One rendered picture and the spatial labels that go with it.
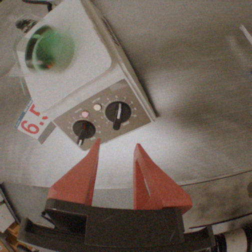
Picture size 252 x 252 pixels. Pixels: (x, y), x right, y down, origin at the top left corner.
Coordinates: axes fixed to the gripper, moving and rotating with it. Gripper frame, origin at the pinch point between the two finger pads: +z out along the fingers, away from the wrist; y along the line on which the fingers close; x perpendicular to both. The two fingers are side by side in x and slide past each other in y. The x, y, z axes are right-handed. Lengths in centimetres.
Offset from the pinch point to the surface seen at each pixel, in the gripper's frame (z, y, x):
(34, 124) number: 12.7, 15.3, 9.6
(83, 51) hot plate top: 7.8, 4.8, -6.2
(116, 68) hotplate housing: 7.8, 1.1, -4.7
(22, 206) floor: 51, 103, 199
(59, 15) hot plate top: 11.1, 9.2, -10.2
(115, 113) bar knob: 5.8, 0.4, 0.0
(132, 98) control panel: 7.4, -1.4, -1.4
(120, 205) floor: 43, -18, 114
